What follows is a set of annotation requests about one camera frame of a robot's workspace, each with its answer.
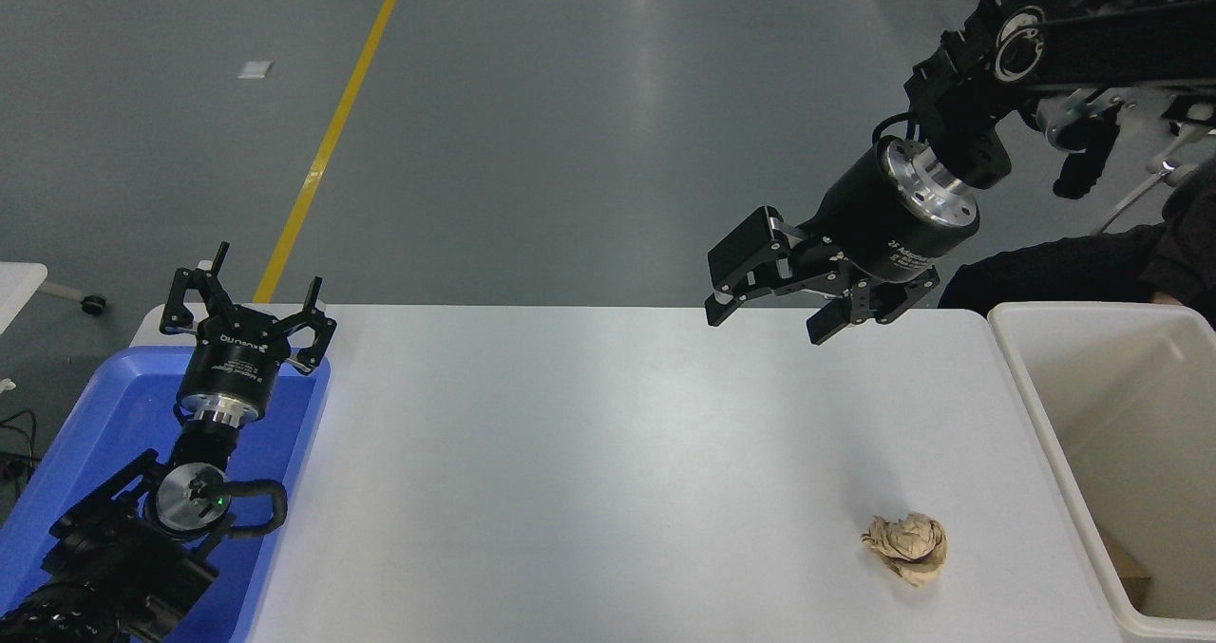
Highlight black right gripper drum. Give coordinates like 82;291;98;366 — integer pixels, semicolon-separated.
791;143;953;289

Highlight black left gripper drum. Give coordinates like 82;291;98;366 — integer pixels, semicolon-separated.
177;305;298;407

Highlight tan paper ball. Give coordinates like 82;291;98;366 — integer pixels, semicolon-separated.
861;513;950;589

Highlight blue plastic tray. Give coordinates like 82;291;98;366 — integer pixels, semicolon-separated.
0;344;332;643

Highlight white cart with caster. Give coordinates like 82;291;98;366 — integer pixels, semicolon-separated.
0;261;108;336

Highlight person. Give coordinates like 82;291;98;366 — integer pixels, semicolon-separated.
938;154;1216;331

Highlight large pale plastic bin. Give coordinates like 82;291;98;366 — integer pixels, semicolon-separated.
986;301;1216;642

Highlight black cable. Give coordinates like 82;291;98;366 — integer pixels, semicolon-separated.
0;407;40;490

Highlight white tubular chair frame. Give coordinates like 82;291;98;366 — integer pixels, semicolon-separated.
1092;154;1200;236

